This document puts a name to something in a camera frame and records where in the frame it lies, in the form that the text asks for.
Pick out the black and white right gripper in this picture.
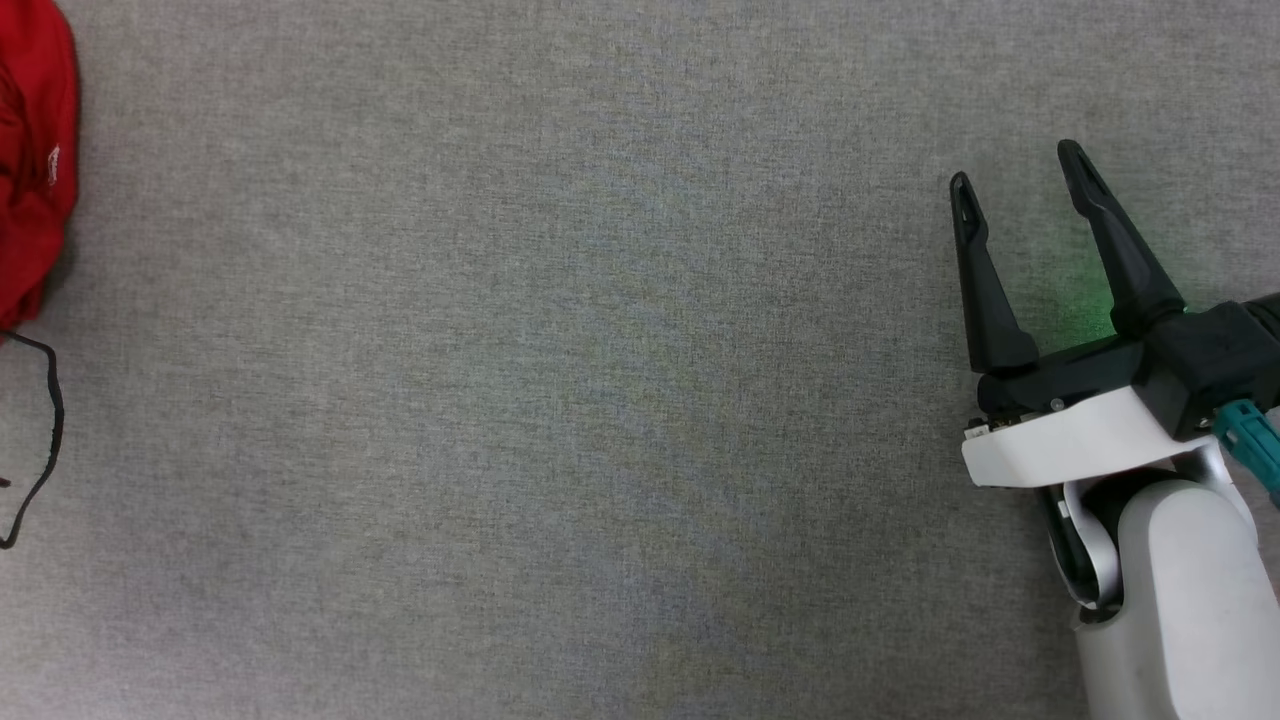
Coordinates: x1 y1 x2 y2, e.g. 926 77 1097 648
949 139 1241 490

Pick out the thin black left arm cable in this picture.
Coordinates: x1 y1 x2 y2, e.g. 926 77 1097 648
0 329 67 550

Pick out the red garment with white trim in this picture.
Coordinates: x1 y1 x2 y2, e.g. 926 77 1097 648
0 0 82 339

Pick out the teal camera cable connector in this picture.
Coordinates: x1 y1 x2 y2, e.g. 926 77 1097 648
1211 398 1280 503

